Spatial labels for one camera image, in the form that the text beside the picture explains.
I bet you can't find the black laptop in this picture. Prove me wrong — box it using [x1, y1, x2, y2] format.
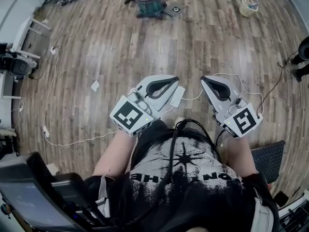
[0, 151, 116, 232]

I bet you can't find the thin black floor cable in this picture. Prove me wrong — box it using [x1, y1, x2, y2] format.
[256, 61, 292, 116]

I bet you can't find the thick black body cable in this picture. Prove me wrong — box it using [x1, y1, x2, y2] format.
[113, 118, 223, 229]

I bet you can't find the red and teal vacuum cleaner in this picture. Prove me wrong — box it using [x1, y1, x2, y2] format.
[134, 0, 168, 18]

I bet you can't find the person's left forearm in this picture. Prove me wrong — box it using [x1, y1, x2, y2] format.
[92, 129, 136, 179]

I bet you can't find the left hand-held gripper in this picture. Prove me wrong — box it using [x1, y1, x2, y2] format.
[110, 74, 180, 138]

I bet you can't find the white woven basket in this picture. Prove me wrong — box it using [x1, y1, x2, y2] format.
[239, 0, 260, 17]

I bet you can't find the grey dust bag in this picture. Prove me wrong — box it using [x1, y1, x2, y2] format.
[163, 3, 186, 18]

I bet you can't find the white wire rack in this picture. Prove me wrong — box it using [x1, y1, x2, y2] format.
[277, 194, 309, 232]

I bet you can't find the black printed t-shirt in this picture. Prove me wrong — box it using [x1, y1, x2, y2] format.
[84, 119, 281, 232]

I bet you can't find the person's right forearm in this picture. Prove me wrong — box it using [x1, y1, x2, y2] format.
[226, 131, 257, 178]

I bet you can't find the white power adapter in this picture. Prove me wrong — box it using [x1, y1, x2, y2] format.
[169, 86, 186, 107]

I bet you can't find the person's light shoe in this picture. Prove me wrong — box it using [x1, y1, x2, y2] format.
[173, 116, 185, 130]

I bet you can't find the black perforated chair seat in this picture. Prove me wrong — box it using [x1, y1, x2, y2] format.
[251, 140, 286, 184]

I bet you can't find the thin white gripper cable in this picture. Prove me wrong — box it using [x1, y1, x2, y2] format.
[181, 73, 264, 115]

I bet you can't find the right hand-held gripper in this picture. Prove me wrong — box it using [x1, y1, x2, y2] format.
[200, 75, 264, 139]

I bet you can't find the long white floor cable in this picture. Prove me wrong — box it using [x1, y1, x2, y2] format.
[43, 48, 119, 147]

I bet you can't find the white metal table frame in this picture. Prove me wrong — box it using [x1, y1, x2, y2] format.
[11, 16, 52, 60]

